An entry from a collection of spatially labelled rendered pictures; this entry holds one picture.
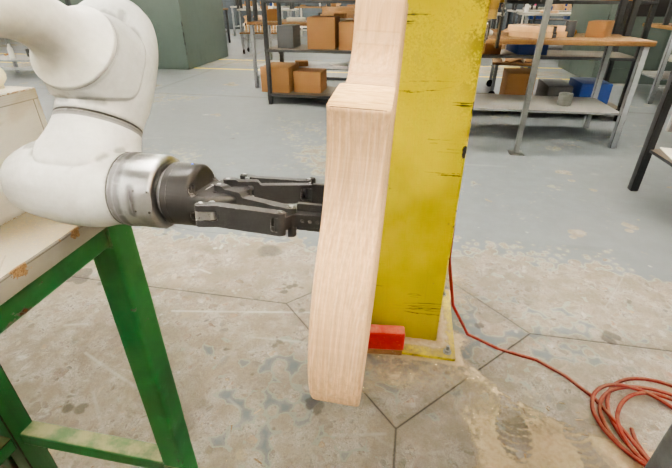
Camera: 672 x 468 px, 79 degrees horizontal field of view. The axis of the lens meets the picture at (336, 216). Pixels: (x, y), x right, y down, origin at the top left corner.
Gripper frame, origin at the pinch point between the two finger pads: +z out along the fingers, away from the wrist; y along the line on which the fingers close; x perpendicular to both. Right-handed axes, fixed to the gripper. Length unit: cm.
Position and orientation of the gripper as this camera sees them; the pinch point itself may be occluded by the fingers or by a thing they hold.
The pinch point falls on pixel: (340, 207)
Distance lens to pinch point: 46.5
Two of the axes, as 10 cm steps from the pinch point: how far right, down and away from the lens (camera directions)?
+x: 0.4, -9.4, -3.5
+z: 9.9, 0.9, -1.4
